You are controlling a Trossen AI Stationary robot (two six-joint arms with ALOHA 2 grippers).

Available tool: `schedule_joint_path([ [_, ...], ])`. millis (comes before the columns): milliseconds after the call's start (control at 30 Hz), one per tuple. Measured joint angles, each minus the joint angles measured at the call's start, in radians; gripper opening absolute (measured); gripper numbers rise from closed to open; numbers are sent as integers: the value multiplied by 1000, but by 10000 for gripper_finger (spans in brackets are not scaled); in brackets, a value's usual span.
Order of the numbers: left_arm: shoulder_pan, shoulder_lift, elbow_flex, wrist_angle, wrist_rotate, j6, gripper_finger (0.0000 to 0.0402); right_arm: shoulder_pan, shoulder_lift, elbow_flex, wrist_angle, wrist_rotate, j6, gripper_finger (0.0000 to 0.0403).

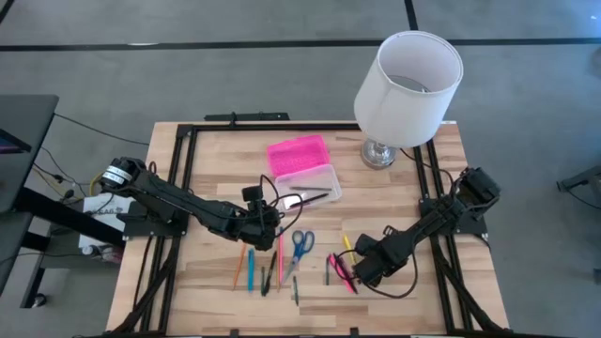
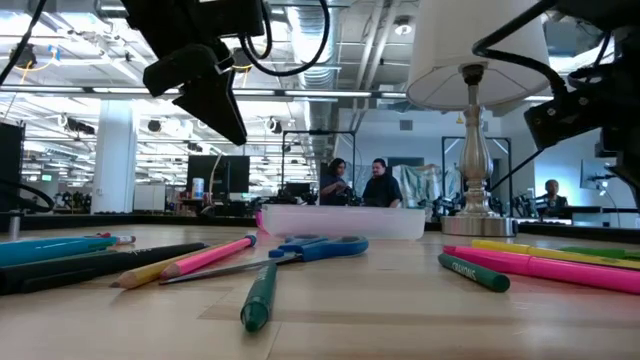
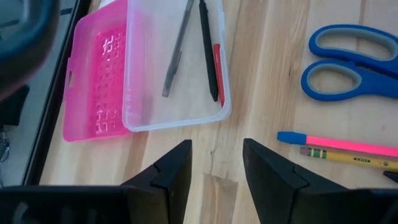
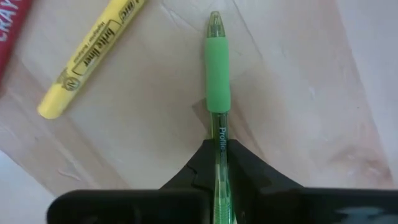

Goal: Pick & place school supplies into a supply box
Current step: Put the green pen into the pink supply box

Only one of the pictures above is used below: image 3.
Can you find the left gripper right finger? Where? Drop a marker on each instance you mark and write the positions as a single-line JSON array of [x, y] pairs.
[[280, 199]]

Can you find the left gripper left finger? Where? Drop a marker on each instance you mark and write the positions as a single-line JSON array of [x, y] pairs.
[[168, 193]]

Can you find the yellow wooden pencil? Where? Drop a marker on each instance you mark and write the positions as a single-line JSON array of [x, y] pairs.
[[348, 158]]

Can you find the pink pencil blue eraser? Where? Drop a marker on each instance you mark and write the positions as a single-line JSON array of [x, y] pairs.
[[342, 144]]

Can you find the pink lid clear pencil box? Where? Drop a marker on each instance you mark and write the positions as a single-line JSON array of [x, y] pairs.
[[102, 93]]

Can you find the red pen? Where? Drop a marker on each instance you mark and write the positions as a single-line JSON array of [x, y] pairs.
[[218, 71]]

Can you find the grey pen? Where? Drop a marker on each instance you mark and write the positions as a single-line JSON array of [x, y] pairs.
[[177, 53]]

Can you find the plain black pen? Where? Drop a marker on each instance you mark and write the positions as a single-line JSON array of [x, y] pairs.
[[209, 56]]

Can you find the black metal table frame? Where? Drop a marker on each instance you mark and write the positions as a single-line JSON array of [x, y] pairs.
[[57, 93]]

